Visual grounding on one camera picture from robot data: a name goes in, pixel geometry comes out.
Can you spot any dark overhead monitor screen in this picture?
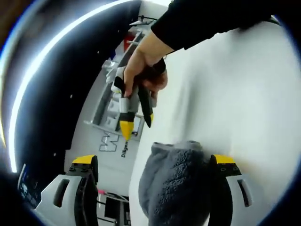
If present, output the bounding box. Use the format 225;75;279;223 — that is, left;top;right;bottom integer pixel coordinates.
17;164;42;208

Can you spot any row of white storage bins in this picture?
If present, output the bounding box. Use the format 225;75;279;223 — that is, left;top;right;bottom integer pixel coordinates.
103;94;123;128

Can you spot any black framed glass partition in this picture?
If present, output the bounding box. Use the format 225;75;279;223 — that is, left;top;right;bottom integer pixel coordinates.
97;188;132;226

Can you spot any grey towel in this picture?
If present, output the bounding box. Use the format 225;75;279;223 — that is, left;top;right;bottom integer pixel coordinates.
138;140;212;226

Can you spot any ceiling light strip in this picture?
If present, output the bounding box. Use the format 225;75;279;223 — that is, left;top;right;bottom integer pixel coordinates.
8;0;132;174

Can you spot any grey metal shelving unit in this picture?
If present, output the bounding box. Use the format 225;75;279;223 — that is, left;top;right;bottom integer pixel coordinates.
84;30;151;132

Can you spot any person's right hand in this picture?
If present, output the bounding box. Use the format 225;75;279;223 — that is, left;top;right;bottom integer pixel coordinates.
123;32;169;100

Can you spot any black display panel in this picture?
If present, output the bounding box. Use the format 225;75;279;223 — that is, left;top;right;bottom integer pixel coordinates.
104;196;123;219

